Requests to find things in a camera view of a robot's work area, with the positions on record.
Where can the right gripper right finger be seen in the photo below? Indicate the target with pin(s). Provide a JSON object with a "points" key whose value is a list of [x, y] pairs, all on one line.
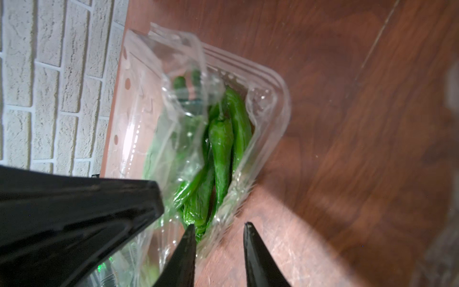
{"points": [[261, 269]]}

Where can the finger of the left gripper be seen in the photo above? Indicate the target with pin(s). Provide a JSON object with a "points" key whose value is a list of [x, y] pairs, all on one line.
{"points": [[56, 230]]}

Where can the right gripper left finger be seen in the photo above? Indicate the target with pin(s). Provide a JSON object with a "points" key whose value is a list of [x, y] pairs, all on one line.
{"points": [[180, 270]]}

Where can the peppers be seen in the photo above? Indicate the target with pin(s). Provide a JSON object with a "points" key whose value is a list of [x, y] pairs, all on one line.
{"points": [[225, 141]]}

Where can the clear clamshell container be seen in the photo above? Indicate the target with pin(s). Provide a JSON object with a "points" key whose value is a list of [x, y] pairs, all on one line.
{"points": [[168, 80]]}

